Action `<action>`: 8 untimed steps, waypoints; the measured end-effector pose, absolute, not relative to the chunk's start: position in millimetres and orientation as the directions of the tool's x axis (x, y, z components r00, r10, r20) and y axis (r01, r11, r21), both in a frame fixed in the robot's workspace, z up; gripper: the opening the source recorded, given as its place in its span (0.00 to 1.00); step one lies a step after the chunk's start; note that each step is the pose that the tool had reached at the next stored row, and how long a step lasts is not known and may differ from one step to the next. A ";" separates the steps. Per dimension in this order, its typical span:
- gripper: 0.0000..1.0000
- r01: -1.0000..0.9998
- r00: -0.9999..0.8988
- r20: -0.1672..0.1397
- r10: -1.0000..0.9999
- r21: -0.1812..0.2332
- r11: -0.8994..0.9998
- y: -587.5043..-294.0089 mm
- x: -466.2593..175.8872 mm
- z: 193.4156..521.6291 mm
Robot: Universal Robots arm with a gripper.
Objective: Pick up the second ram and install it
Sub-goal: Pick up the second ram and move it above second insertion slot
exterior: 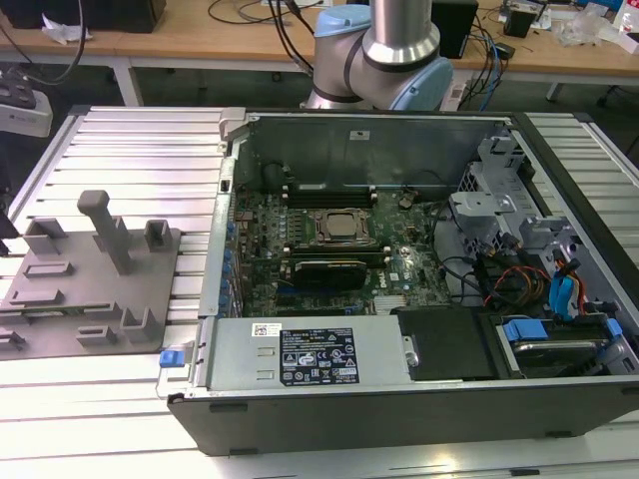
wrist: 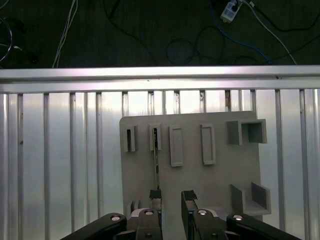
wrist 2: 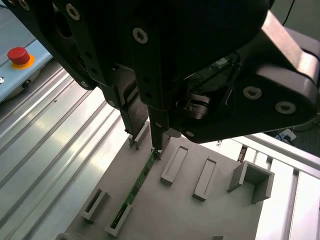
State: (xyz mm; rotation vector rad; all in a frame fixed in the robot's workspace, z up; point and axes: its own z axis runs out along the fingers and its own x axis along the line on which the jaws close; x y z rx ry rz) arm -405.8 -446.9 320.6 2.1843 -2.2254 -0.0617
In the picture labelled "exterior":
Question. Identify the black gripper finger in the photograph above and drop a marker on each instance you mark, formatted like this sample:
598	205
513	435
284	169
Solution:
6	229

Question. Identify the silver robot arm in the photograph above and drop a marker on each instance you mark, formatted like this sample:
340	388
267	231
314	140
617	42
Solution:
394	50

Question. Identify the black RAM slot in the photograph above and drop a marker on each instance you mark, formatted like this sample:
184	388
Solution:
339	252
339	248
332	197
339	245
332	201
332	193
339	255
332	205

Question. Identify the grey parts rack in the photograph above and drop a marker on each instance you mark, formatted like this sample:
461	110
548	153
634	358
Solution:
90	279

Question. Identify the crumpled white paper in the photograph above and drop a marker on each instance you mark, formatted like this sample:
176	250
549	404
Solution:
65	32

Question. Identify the blue case latch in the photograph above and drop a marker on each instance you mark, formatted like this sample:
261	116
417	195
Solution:
170	360

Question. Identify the large black electronics box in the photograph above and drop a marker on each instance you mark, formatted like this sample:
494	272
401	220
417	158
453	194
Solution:
75	15

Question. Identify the silver power supply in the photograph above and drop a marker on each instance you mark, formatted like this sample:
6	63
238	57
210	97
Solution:
239	359

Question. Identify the black expansion slot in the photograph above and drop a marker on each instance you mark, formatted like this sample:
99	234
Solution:
312	302

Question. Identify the black graphics card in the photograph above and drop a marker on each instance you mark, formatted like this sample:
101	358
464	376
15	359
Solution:
329	277

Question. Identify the silver CPU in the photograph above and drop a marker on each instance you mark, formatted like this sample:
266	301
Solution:
341	225

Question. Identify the silver finned heatsink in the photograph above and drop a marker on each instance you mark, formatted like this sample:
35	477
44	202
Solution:
390	304

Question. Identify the green motherboard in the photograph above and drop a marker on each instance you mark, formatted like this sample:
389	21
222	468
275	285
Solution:
399	234

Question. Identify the black and silver PC case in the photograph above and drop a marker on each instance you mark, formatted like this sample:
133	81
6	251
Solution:
349	424

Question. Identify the round coin battery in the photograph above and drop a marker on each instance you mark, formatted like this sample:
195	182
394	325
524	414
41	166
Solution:
405	202

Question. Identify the black plastic cover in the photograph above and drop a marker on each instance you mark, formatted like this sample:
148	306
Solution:
449	344

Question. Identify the silver disk bay cage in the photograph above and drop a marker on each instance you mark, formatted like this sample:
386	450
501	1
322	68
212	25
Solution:
479	209

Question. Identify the tall black speaker box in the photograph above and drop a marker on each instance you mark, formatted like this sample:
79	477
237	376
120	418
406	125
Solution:
456	30

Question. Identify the small black device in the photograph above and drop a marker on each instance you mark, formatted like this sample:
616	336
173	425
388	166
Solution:
505	50

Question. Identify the small black box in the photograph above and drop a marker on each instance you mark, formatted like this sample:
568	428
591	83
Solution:
521	22

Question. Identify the hard disk in blue carrier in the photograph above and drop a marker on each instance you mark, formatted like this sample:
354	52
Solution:
554	354

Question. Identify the clear plastic bag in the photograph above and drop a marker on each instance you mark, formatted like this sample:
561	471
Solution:
584	25

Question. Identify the wooden desk with white frame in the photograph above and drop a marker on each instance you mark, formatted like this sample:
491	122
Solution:
199	42

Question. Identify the small wall sticker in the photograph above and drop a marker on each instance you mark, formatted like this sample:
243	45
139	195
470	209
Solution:
358	135

